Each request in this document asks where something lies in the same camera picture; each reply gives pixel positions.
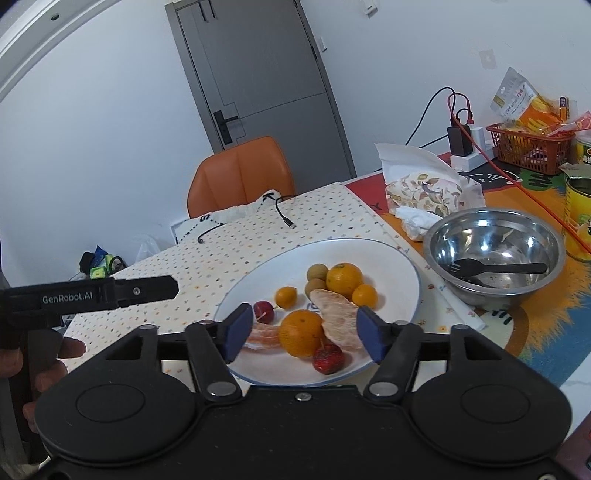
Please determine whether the orange red table mat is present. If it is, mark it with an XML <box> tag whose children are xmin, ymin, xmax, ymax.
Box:
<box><xmin>344</xmin><ymin>151</ymin><xmax>591</xmax><ymax>388</ymax></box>

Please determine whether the snack bag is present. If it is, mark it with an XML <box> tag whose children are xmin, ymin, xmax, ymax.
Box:
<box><xmin>491</xmin><ymin>67</ymin><xmax>562</xmax><ymax>135</ymax></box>

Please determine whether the white plate with blue rim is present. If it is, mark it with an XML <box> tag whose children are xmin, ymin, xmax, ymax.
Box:
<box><xmin>214</xmin><ymin>238</ymin><xmax>421</xmax><ymax>386</ymax></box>

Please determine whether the black plastic spoon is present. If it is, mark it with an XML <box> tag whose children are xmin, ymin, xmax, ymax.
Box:
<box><xmin>448</xmin><ymin>259</ymin><xmax>548</xmax><ymax>277</ymax></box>

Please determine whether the clear plastic bag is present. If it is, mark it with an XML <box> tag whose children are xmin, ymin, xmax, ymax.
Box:
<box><xmin>135</xmin><ymin>235</ymin><xmax>161</xmax><ymax>262</ymax></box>

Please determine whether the white power strip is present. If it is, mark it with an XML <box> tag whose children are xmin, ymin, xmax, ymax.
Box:
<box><xmin>451</xmin><ymin>125</ymin><xmax>495</xmax><ymax>173</ymax></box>

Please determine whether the small kumquat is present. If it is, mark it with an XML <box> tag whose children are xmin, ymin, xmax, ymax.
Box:
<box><xmin>352</xmin><ymin>284</ymin><xmax>379</xmax><ymax>309</ymax></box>
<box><xmin>274</xmin><ymin>286</ymin><xmax>298</xmax><ymax>310</ymax></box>

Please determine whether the large orange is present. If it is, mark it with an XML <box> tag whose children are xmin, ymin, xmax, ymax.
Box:
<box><xmin>279</xmin><ymin>310</ymin><xmax>325</xmax><ymax>358</ymax></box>

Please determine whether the person's left hand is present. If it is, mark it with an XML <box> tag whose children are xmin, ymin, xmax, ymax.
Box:
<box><xmin>1</xmin><ymin>329</ymin><xmax>86</xmax><ymax>438</ymax></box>

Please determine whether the black rack with clutter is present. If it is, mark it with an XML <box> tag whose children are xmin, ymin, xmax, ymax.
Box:
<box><xmin>70</xmin><ymin>246</ymin><xmax>127</xmax><ymax>281</ymax></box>

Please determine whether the peeled orange segment piece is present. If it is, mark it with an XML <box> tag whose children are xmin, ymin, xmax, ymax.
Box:
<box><xmin>245</xmin><ymin>322</ymin><xmax>281</xmax><ymax>350</ymax></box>

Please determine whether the white paper bag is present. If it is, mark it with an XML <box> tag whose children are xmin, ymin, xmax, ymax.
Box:
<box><xmin>376</xmin><ymin>143</ymin><xmax>461</xmax><ymax>184</ymax></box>

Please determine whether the grey door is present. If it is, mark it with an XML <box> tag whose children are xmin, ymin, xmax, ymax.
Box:
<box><xmin>165</xmin><ymin>0</ymin><xmax>356</xmax><ymax>191</ymax></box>

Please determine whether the black power adapter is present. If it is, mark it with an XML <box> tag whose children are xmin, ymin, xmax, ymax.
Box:
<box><xmin>447</xmin><ymin>126</ymin><xmax>473</xmax><ymax>157</ymax></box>

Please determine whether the floral tissue pack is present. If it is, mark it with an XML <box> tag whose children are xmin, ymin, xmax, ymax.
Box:
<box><xmin>385</xmin><ymin>172</ymin><xmax>486</xmax><ymax>242</ymax></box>

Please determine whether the dark red hawthorn fruit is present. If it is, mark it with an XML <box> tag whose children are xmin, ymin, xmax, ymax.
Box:
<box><xmin>252</xmin><ymin>301</ymin><xmax>274</xmax><ymax>324</ymax></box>

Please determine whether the red plastic basket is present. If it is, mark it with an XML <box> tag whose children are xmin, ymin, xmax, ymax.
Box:
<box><xmin>486</xmin><ymin>123</ymin><xmax>575</xmax><ymax>175</ymax></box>

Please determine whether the red cable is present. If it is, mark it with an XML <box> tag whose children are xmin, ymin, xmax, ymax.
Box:
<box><xmin>445</xmin><ymin>92</ymin><xmax>591</xmax><ymax>257</ymax></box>

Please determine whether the dotted white tablecloth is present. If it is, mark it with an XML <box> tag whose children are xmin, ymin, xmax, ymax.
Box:
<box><xmin>66</xmin><ymin>183</ymin><xmax>485</xmax><ymax>370</ymax></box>

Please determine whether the small orange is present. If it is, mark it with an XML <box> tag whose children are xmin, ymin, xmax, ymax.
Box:
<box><xmin>325</xmin><ymin>262</ymin><xmax>363</xmax><ymax>300</ymax></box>

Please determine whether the black USB cable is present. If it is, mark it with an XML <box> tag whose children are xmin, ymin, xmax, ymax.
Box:
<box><xmin>197</xmin><ymin>195</ymin><xmax>298</xmax><ymax>245</ymax></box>

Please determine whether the black door handle lock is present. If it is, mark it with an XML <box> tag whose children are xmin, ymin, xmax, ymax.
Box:
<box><xmin>213</xmin><ymin>110</ymin><xmax>239</xmax><ymax>145</ymax></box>

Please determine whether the stainless steel bowl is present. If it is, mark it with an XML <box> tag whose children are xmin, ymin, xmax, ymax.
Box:
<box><xmin>423</xmin><ymin>207</ymin><xmax>566</xmax><ymax>310</ymax></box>

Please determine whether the orange leather chair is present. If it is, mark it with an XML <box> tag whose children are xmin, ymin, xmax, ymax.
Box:
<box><xmin>187</xmin><ymin>136</ymin><xmax>296</xmax><ymax>218</ymax></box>

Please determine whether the white cushion with black letters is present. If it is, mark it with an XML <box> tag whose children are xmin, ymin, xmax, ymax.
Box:
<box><xmin>174</xmin><ymin>190</ymin><xmax>280</xmax><ymax>244</ymax></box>

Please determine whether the brown longan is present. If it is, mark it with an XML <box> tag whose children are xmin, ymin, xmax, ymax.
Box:
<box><xmin>304</xmin><ymin>278</ymin><xmax>327</xmax><ymax>298</ymax></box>
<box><xmin>307</xmin><ymin>263</ymin><xmax>329</xmax><ymax>281</ymax></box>

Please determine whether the yellow tin can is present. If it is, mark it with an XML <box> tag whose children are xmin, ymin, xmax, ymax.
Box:
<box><xmin>560</xmin><ymin>163</ymin><xmax>591</xmax><ymax>246</ymax></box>

